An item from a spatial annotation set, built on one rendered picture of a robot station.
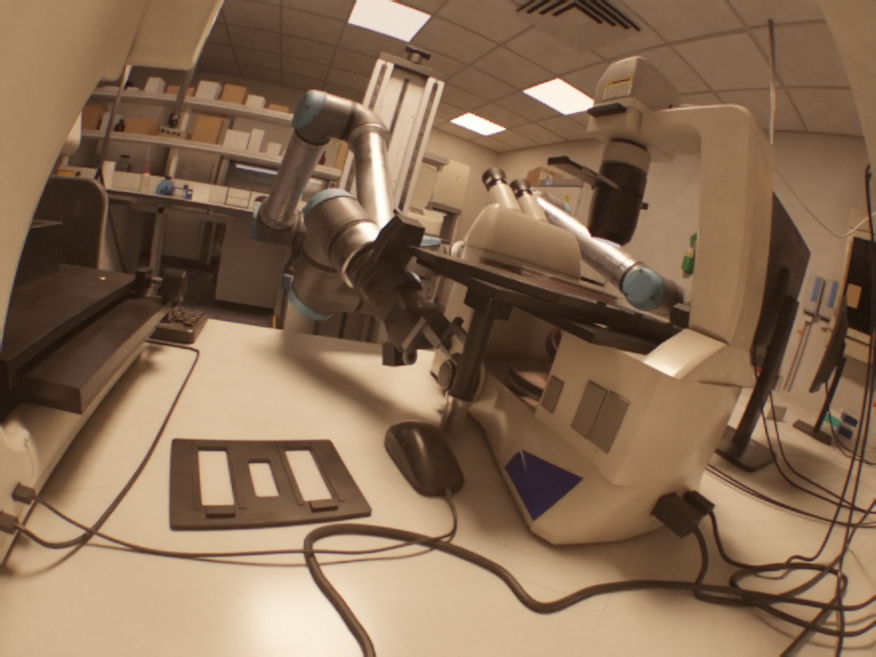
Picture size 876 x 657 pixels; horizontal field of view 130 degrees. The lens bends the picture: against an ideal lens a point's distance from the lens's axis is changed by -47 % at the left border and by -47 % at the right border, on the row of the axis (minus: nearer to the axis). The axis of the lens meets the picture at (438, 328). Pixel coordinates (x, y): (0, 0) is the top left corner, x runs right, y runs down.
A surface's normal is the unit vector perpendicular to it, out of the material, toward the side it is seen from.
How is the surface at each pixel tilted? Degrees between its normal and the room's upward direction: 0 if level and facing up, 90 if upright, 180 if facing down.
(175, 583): 0
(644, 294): 91
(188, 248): 90
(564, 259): 71
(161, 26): 96
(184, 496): 0
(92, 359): 0
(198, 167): 90
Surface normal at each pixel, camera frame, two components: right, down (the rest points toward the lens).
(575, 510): -0.33, -0.57
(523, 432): -0.51, -0.74
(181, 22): 0.62, 0.35
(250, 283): 0.36, 0.30
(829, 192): -0.90, -0.14
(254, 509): 0.25, -0.94
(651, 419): -0.04, 0.22
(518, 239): 0.43, -0.03
